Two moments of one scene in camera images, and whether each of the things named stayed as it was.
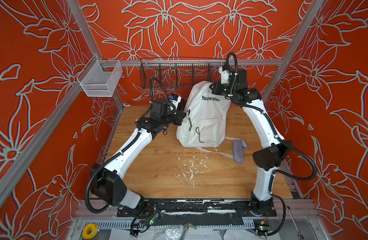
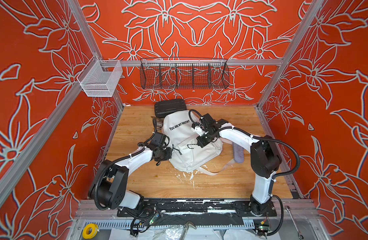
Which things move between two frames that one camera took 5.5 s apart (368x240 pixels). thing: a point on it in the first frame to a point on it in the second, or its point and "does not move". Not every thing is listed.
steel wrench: [301, 236] does not move
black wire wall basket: [180, 73] does not move
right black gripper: [217, 88] to [200, 141]
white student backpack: [203, 124] to [177, 126]
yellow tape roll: [94, 228] does not move
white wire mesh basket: [100, 78] does not move
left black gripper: [178, 115] to [168, 154]
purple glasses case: [239, 146] does not move
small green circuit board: [264, 228] does not move
